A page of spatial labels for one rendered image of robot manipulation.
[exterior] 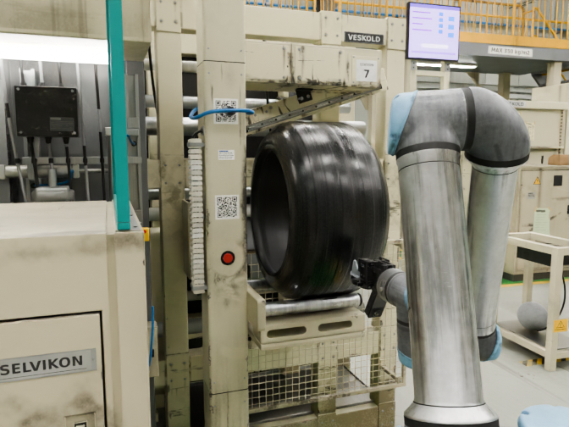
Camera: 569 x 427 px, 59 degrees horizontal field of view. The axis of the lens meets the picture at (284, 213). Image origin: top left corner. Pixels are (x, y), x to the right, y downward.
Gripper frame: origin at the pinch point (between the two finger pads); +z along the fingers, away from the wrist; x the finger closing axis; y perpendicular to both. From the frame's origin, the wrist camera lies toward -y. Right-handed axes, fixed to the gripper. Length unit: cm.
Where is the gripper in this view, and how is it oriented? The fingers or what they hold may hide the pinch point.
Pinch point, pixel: (354, 274)
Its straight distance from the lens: 153.3
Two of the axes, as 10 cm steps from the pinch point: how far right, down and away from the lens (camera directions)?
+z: -3.3, -1.1, 9.4
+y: 0.0, -9.9, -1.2
